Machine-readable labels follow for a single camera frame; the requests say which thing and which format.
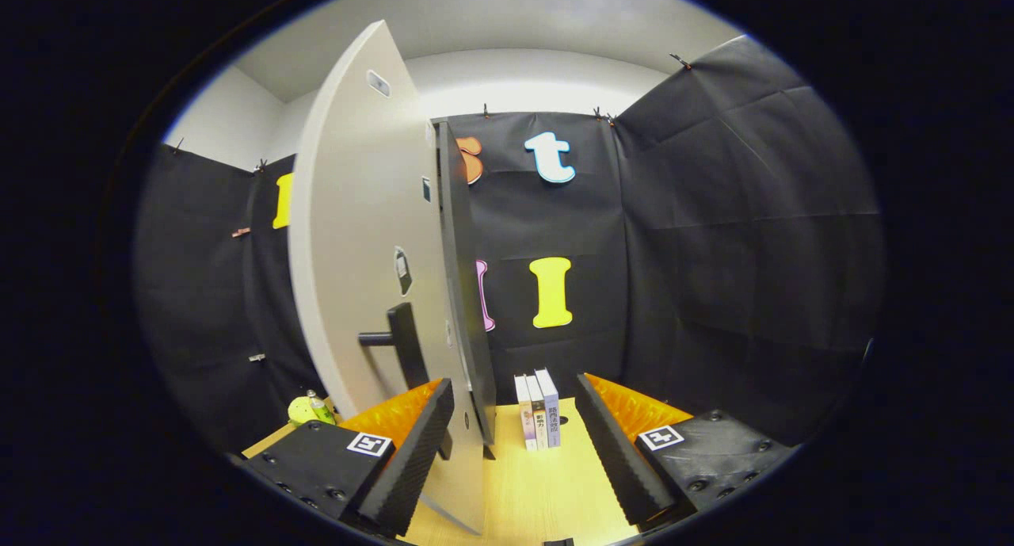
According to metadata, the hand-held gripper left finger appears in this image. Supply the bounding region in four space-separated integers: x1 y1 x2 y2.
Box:
242 377 456 539

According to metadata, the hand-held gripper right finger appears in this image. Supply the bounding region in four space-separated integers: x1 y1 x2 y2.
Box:
575 372 797 531

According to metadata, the black cabinet door handle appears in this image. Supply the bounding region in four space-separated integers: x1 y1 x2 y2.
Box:
358 302 430 390

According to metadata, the grey shoe cabinet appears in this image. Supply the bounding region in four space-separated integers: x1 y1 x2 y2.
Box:
434 120 498 461

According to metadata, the beige shoe cabinet door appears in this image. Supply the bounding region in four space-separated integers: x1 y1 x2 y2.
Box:
288 19 486 536

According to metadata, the black backdrop cloth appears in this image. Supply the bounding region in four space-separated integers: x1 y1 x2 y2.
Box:
135 35 884 452

